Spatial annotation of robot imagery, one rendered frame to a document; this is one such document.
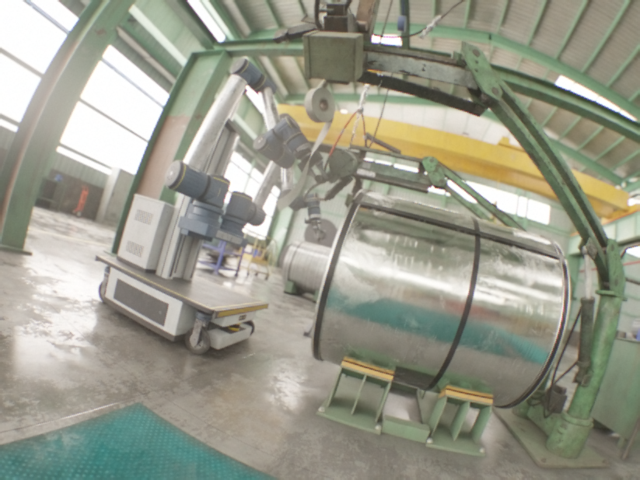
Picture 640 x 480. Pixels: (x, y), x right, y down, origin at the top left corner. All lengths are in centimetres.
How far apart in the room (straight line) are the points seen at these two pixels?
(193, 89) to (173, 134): 86
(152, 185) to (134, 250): 262
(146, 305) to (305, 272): 531
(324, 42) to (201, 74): 455
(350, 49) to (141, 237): 199
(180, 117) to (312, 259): 418
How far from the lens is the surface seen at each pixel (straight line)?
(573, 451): 225
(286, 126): 166
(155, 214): 245
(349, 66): 118
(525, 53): 1586
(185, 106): 536
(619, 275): 224
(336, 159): 172
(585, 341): 201
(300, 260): 712
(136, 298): 223
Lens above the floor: 76
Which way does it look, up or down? 5 degrees up
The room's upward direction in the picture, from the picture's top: 16 degrees clockwise
